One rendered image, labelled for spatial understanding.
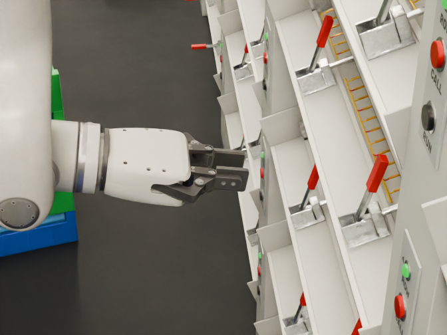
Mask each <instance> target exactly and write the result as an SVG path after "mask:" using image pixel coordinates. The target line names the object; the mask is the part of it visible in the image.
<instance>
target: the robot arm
mask: <svg viewBox="0 0 447 335"><path fill-rule="evenodd" d="M52 50H53V42H52V21H51V0H0V226H2V227H4V228H6V229H8V230H11V231H20V232H21V231H29V230H31V229H34V228H35V227H38V226H39V225H40V224H41V223H42V222H43V221H44V220H45V219H46V218H47V216H48V215H49V213H50V211H51V208H52V206H53V202H54V198H55V192H56V191H63V192H74V193H89V194H94V192H95V188H96V185H99V191H103V192H104V194H106V195H110V196H113V197H117V198H120V199H125V200H129V201H136V202H141V203H149V204H155V205H166V206H175V207H178V206H182V205H183V204H185V202H187V203H195V202H196V201H197V200H198V198H199V197H200V196H201V195H202V194H204V193H206V192H207V193H211V192H212V191H213V190H223V191H240V192H243V191H245V189H246V185H247V181H248V177H249V170H248V169H247V168H243V165H244V161H245V152H244V151H242V150H227V149H219V148H213V146H211V145H205V144H201V143H199V142H198V141H195V139H194V138H193V137H192V136H191V135H190V134H189V133H186V132H185V133H181V132H177V131H173V130H164V129H154V128H115V129H109V128H105V129H104V132H103V133H100V124H94V123H92V122H87V123H86V122H71V121H64V120H51V79H52ZM213 149H214V150H213ZM192 157H193V158H195V159H192ZM208 167H210V168H208ZM194 176H200V177H199V178H198V179H196V180H195V181H194ZM186 180H188V181H186Z"/></svg>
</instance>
